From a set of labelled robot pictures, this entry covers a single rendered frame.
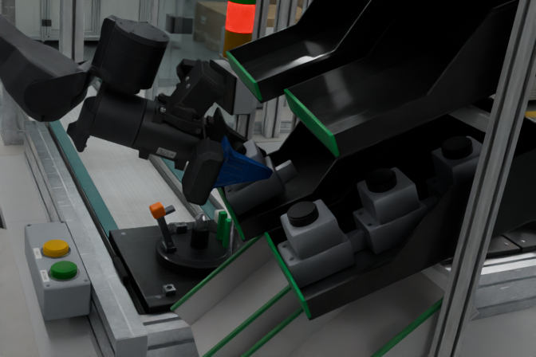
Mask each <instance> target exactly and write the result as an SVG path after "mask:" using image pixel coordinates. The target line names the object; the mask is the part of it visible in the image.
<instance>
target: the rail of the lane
mask: <svg viewBox="0 0 536 357"><path fill-rule="evenodd" d="M24 131H25V132H24V149H25V151H24V160H25V162H26V166H27V168H28V171H29V173H30V177H31V179H32V182H33V185H34V188H35V190H36V192H37V196H38V198H39V201H40V203H41V207H42V209H43V212H44V214H45V218H46V220H47V222H61V221H64V222H66V225H67V226H68V229H69V232H70V234H71V236H72V239H73V241H74V244H75V246H76V247H77V251H78V253H79V255H80V257H81V260H82V263H83V265H84V267H85V270H86V272H87V274H88V276H89V279H90V282H91V297H90V313H89V314H88V315H84V316H82V317H83V320H84V322H85V326H86V327H87V330H88V333H89V336H90V339H91V341H92V343H93V347H94V349H95V352H96V354H97V357H147V351H148V333H147V331H146V329H145V327H144V325H143V322H142V320H141V318H140V316H139V314H138V312H137V310H136V308H135V306H134V304H133V302H132V300H131V298H130V296H129V294H128V292H127V290H126V288H125V285H128V274H127V272H126V270H125V268H124V266H123V264H122V262H121V260H120V258H119V257H114V258H113V262H112V259H111V257H110V256H109V254H108V251H107V249H106V248H105V246H104V243H103V241H102V240H101V237H100V234H99V233H98V231H97V228H96V227H95V225H94V223H93V220H92V219H91V217H90V215H89V212H88V211H87V209H86V207H85V204H84V203H83V201H82V199H81V196H80V195H79V193H78V191H77V188H76V186H75V184H74V182H73V180H72V178H71V176H70V174H69V172H68V170H67V168H66V166H65V164H64V162H63V160H62V158H61V156H60V154H59V152H58V150H57V148H56V145H55V143H54V141H53V139H52V137H51V135H50V133H49V131H48V129H47V127H46V125H45V123H44V122H39V121H36V120H35V124H33V122H32V120H29V121H24Z"/></svg>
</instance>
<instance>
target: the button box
mask: <svg viewBox="0 0 536 357"><path fill-rule="evenodd" d="M50 240H62V241H65V242H67V243H68V244H69V251H68V252H67V254H65V255H62V256H59V257H51V256H48V255H46V254H44V253H43V245H44V244H45V243H46V242H47V241H50ZM25 255H26V260H27V263H28V266H29V269H30V274H31V277H32V280H33V285H34V288H35V291H36V294H37V299H38V302H39V305H40V308H41V313H42V316H43V319H44V321H49V320H59V319H64V318H69V317H74V316H84V315H88V314H89V313H90V297H91V282H90V279H89V276H88V274H87V272H86V270H85V267H84V265H83V263H82V260H81V257H80V255H79V253H78V251H77V247H76V246H75V244H74V241H73V239H72V236H71V234H70V232H69V229H68V226H67V225H66V222H64V221H61V222H47V223H38V224H28V225H25ZM59 261H71V262H73V263H74V264H76V265H77V275H76V276H75V277H72V278H69V279H64V280H61V279H57V278H54V277H52V276H51V274H50V267H51V266H52V265H53V264H54V263H56V262H59Z"/></svg>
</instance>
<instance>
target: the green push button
mask: <svg viewBox="0 0 536 357"><path fill-rule="evenodd" d="M50 274H51V276H52V277H54V278H57V279H61V280H64V279H69V278H72V277H75V276H76V275H77V265H76V264H74V263H73V262H71V261H59V262H56V263H54V264H53V265H52V266H51V267H50Z"/></svg>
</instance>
